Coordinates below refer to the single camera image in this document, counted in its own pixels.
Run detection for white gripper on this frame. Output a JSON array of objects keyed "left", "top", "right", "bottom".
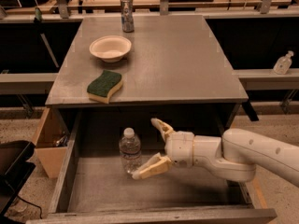
[{"left": 132, "top": 118, "right": 194, "bottom": 180}]

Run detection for clear plastic water bottle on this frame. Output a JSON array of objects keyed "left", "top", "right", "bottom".
[{"left": 119, "top": 128, "right": 142, "bottom": 174}]

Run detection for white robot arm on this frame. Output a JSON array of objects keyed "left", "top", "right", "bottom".
[{"left": 133, "top": 119, "right": 299, "bottom": 187}]

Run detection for open grey top drawer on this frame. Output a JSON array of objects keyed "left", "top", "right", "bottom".
[{"left": 26, "top": 110, "right": 277, "bottom": 224}]

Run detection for grey cabinet counter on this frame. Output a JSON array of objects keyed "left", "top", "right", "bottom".
[{"left": 45, "top": 14, "right": 249, "bottom": 135}]

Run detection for clear hand sanitizer bottle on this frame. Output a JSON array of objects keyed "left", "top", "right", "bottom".
[{"left": 273, "top": 50, "right": 294, "bottom": 75}]

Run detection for green yellow sponge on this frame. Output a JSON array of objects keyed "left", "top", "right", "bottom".
[{"left": 87, "top": 70, "right": 123, "bottom": 104}]

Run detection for wooden bin with items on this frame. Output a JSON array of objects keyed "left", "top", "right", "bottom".
[{"left": 32, "top": 108, "right": 66, "bottom": 178}]

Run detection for white paper bowl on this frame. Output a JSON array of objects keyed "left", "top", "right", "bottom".
[{"left": 89, "top": 35, "right": 132, "bottom": 63}]

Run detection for silver soda can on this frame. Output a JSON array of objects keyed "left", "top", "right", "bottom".
[{"left": 121, "top": 0, "right": 135, "bottom": 33}]

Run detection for black cable on floor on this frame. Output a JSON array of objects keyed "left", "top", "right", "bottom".
[{"left": 17, "top": 195, "right": 43, "bottom": 220}]

